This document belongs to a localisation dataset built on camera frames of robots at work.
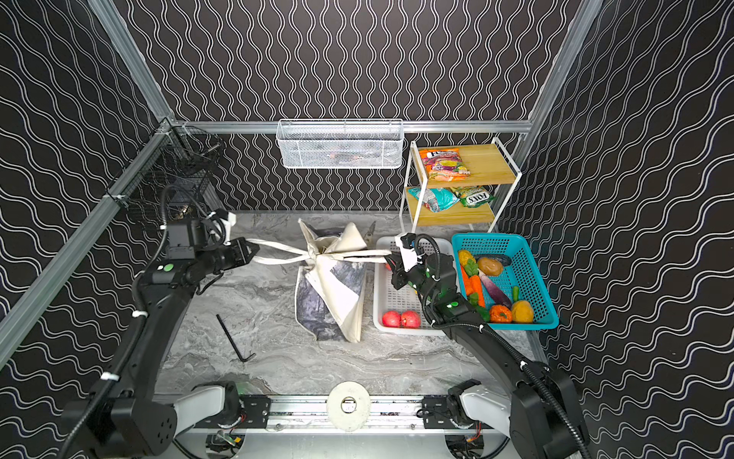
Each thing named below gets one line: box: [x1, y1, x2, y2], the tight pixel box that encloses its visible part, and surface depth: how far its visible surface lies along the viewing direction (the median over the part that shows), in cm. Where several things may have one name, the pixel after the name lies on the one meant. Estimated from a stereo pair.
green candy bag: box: [450, 184, 495, 208], surface depth 102 cm
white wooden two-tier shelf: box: [399, 137, 523, 234], surface depth 96 cm
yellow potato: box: [512, 300, 535, 324], surface depth 89 cm
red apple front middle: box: [400, 309, 422, 329], surface depth 87 cm
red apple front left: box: [382, 310, 401, 328], surface depth 87 cm
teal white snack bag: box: [407, 187, 460, 214], surface depth 102 cm
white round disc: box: [326, 380, 371, 433], surface depth 77 cm
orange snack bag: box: [419, 148, 471, 182], surface depth 85 cm
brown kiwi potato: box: [476, 257, 504, 277], surface depth 100 cm
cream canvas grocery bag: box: [246, 218, 392, 343], surface depth 77 cm
